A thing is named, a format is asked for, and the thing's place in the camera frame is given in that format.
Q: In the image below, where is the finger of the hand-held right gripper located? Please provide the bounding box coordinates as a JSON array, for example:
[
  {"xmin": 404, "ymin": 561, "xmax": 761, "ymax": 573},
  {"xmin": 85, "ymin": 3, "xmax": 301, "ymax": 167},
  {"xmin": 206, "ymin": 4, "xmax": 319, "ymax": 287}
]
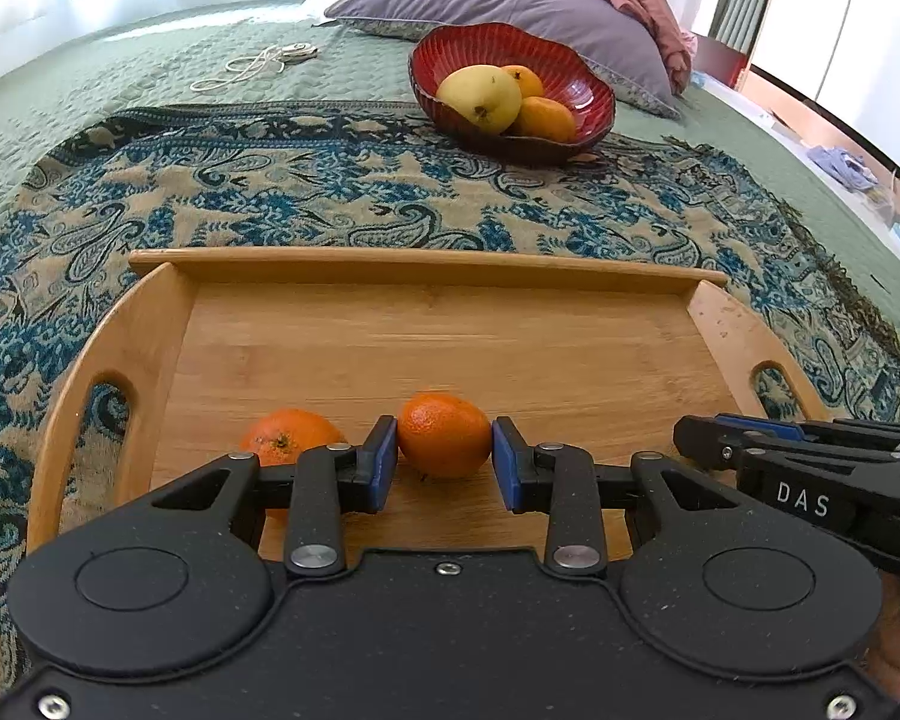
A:
[
  {"xmin": 716, "ymin": 412, "xmax": 900, "ymax": 458},
  {"xmin": 673, "ymin": 415, "xmax": 900, "ymax": 472}
]

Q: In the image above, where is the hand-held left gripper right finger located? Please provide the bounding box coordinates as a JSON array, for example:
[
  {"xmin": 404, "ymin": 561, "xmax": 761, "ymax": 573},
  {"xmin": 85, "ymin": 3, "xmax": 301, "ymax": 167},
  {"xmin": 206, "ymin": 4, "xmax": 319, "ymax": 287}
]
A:
[{"xmin": 491, "ymin": 416, "xmax": 730, "ymax": 580}]

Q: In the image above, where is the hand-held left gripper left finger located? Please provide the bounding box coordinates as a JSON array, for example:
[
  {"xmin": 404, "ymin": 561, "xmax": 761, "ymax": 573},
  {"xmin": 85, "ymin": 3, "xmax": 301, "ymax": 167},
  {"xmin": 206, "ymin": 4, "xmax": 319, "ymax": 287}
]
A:
[{"xmin": 150, "ymin": 414, "xmax": 399, "ymax": 579}]

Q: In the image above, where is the small mandarin orange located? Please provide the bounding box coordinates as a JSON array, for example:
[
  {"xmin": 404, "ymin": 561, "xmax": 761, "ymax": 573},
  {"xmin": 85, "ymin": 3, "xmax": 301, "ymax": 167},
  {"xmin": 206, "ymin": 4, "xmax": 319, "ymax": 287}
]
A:
[
  {"xmin": 397, "ymin": 391, "xmax": 494, "ymax": 480},
  {"xmin": 240, "ymin": 409, "xmax": 349, "ymax": 527}
]

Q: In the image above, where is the wooden serving tray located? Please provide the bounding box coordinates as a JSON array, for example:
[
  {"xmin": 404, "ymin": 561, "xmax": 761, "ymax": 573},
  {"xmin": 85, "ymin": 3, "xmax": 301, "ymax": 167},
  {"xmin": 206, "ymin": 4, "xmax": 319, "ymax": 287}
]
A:
[{"xmin": 26, "ymin": 247, "xmax": 815, "ymax": 563}]

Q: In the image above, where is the blue crumpled cloth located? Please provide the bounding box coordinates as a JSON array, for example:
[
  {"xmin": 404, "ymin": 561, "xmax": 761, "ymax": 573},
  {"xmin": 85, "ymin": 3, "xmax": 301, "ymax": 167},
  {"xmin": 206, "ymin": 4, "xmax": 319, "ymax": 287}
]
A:
[{"xmin": 810, "ymin": 146, "xmax": 880, "ymax": 194}]

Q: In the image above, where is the blue paisley blanket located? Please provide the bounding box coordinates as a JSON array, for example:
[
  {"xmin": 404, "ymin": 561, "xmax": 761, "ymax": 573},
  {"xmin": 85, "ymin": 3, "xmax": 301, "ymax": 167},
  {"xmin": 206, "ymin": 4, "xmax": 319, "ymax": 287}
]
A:
[{"xmin": 0, "ymin": 105, "xmax": 900, "ymax": 691}]

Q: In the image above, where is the small orange fruit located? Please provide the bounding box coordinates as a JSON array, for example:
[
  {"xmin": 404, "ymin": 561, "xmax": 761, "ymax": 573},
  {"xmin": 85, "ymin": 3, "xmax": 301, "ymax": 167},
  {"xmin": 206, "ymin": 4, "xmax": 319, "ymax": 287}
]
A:
[
  {"xmin": 501, "ymin": 65, "xmax": 546, "ymax": 101},
  {"xmin": 511, "ymin": 96, "xmax": 577, "ymax": 144}
]

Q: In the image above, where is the dark red wooden board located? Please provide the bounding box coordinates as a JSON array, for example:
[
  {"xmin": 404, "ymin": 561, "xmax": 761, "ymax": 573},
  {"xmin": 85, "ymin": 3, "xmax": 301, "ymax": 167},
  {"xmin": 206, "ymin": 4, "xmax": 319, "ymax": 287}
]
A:
[{"xmin": 694, "ymin": 36, "xmax": 752, "ymax": 92}]

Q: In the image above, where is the red ribbed bowl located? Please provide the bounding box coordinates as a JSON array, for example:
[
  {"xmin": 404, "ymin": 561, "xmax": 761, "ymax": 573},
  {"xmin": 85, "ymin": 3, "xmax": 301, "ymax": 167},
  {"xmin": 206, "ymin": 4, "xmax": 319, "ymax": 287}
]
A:
[{"xmin": 409, "ymin": 22, "xmax": 617, "ymax": 165}]

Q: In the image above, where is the white wardrobe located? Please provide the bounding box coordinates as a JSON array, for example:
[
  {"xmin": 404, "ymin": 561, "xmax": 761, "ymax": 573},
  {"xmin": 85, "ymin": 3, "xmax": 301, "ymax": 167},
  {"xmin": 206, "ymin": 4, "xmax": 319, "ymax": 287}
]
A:
[{"xmin": 750, "ymin": 0, "xmax": 900, "ymax": 205}]

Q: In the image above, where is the purple pillow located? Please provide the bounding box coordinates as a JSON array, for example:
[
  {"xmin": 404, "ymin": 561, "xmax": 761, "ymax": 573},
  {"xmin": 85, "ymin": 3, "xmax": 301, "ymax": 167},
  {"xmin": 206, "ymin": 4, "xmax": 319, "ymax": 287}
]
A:
[{"xmin": 324, "ymin": 0, "xmax": 683, "ymax": 120}]

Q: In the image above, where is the green quilted bedspread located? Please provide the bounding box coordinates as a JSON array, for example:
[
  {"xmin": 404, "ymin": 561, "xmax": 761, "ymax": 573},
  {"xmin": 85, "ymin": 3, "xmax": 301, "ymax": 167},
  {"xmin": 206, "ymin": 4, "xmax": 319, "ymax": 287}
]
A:
[{"xmin": 0, "ymin": 0, "xmax": 900, "ymax": 331}]

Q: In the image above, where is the white cable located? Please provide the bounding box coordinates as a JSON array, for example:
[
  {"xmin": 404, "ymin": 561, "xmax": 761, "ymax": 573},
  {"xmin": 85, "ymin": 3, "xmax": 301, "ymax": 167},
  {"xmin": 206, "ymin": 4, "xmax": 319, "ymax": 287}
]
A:
[{"xmin": 190, "ymin": 45, "xmax": 287, "ymax": 95}]

